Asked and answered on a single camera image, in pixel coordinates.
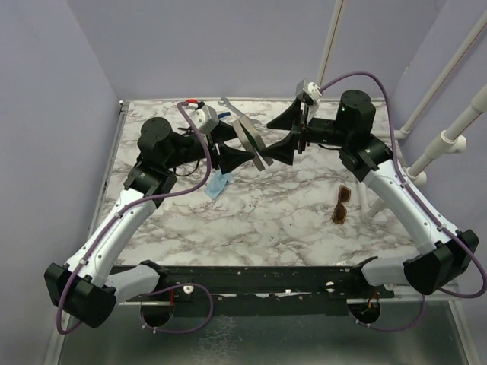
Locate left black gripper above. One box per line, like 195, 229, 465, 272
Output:
164, 119, 256, 173

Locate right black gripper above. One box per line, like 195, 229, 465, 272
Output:
261, 97, 352, 163

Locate grey rectangular block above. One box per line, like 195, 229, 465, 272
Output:
231, 116, 273, 171

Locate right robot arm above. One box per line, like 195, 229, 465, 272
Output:
262, 90, 479, 297

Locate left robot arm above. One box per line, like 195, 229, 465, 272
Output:
44, 117, 254, 335

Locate silver open-end wrench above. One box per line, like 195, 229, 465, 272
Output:
217, 97, 260, 125

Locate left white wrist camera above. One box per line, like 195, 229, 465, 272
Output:
189, 105, 219, 135

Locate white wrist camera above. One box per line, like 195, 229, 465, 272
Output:
189, 105, 219, 135
295, 79, 323, 122

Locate blue handled pliers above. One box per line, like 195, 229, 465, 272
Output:
178, 112, 231, 134

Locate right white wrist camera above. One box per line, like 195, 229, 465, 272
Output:
295, 79, 323, 122

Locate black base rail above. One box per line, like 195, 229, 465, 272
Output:
129, 266, 394, 316

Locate white PVC pipe frame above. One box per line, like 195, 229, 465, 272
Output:
311, 0, 487, 221

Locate aluminium extrusion rail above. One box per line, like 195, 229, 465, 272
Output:
43, 100, 130, 364

